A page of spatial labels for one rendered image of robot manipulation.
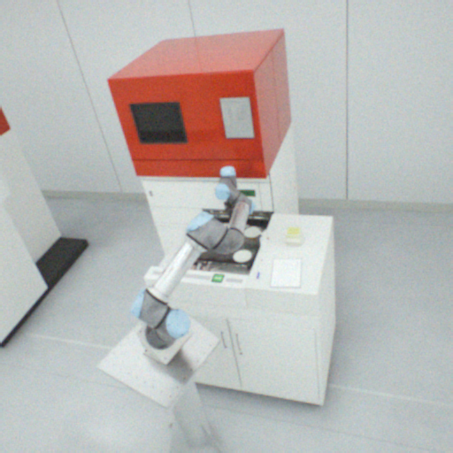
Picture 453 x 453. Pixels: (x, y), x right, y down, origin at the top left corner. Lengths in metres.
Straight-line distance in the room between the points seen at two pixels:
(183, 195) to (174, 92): 0.68
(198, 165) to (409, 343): 1.77
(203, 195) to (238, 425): 1.37
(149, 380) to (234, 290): 0.57
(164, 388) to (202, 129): 1.30
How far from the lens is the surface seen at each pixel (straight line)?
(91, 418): 3.16
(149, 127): 2.55
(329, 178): 4.18
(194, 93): 2.35
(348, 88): 3.81
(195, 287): 2.28
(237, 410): 2.91
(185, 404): 2.46
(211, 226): 1.87
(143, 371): 2.15
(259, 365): 2.61
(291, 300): 2.15
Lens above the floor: 2.45
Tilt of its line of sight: 35 degrees down
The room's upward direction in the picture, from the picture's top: 11 degrees counter-clockwise
